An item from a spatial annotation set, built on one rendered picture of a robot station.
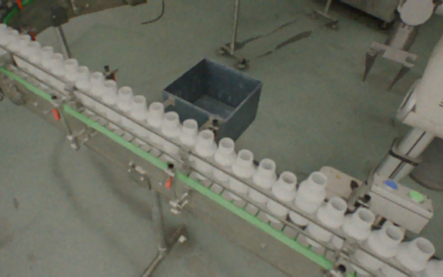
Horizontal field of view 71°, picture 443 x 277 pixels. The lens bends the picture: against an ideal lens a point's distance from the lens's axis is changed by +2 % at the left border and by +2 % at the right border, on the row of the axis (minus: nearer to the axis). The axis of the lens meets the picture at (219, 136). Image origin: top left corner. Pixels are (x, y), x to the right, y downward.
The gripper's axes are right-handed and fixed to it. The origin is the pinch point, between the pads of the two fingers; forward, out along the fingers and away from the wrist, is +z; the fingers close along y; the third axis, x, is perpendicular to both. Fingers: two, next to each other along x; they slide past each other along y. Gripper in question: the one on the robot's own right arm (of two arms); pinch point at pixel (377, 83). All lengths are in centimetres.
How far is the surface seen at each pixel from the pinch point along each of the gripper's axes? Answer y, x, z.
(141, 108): -51, -29, 25
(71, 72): -80, -30, 26
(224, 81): -62, 36, 28
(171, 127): -40, -28, 26
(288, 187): -5.0, -26.3, 24.7
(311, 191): -0.2, -26.3, 22.9
